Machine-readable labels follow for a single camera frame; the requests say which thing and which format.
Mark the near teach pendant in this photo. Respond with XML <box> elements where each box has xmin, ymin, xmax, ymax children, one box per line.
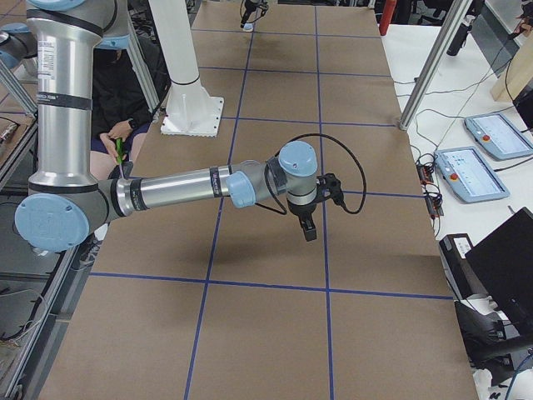
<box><xmin>434</xmin><ymin>147</ymin><xmax>510</xmax><ymax>203</ymax></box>

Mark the green handled tool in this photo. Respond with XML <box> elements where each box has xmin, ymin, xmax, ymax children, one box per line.
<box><xmin>115</xmin><ymin>137</ymin><xmax>126</xmax><ymax>178</ymax></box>

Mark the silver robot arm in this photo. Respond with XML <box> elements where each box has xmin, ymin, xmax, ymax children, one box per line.
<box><xmin>14</xmin><ymin>1</ymin><xmax>318</xmax><ymax>252</ymax></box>
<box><xmin>240</xmin><ymin>0</ymin><xmax>269</xmax><ymax>28</ymax></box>

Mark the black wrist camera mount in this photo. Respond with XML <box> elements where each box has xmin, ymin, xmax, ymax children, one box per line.
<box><xmin>315</xmin><ymin>173</ymin><xmax>346</xmax><ymax>207</ymax></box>

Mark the aluminium frame post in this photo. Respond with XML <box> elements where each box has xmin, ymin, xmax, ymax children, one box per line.
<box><xmin>398</xmin><ymin>0</ymin><xmax>484</xmax><ymax>131</ymax></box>

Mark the black laptop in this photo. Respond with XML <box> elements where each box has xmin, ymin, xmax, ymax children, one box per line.
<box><xmin>466</xmin><ymin>207</ymin><xmax>532</xmax><ymax>334</ymax></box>

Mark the teach pendant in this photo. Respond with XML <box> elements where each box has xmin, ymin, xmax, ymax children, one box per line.
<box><xmin>434</xmin><ymin>147</ymin><xmax>510</xmax><ymax>203</ymax></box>
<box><xmin>464</xmin><ymin>112</ymin><xmax>532</xmax><ymax>161</ymax></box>

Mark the seated person in black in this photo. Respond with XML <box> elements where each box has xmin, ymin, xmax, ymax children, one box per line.
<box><xmin>89</xmin><ymin>37</ymin><xmax>170</xmax><ymax>180</ymax></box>

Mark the white pedestal column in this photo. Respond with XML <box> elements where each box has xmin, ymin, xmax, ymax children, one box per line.
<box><xmin>149</xmin><ymin>0</ymin><xmax>224</xmax><ymax>137</ymax></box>

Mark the small circuit board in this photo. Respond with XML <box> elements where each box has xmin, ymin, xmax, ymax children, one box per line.
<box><xmin>416</xmin><ymin>153</ymin><xmax>443</xmax><ymax>219</ymax></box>

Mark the small blue white bell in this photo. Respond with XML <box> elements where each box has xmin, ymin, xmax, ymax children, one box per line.
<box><xmin>242</xmin><ymin>23</ymin><xmax>254</xmax><ymax>32</ymax></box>

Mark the wooden board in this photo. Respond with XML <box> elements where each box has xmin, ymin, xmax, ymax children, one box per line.
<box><xmin>491</xmin><ymin>33</ymin><xmax>533</xmax><ymax>102</ymax></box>

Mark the person's hand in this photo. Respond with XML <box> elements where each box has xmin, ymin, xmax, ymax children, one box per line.
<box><xmin>99</xmin><ymin>120</ymin><xmax>133</xmax><ymax>143</ymax></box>

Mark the red cylinder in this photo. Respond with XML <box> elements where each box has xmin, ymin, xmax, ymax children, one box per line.
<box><xmin>379</xmin><ymin>0</ymin><xmax>397</xmax><ymax>36</ymax></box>

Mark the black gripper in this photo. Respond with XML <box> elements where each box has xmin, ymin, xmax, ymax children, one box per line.
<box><xmin>241</xmin><ymin>2</ymin><xmax>258</xmax><ymax>27</ymax></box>
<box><xmin>287</xmin><ymin>201</ymin><xmax>317</xmax><ymax>242</ymax></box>

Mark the black electronics box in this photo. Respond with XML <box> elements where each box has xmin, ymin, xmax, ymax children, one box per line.
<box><xmin>439</xmin><ymin>233</ymin><xmax>484</xmax><ymax>299</ymax></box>

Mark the far teach pendant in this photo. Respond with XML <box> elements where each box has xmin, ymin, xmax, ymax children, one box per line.
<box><xmin>464</xmin><ymin>112</ymin><xmax>532</xmax><ymax>161</ymax></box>

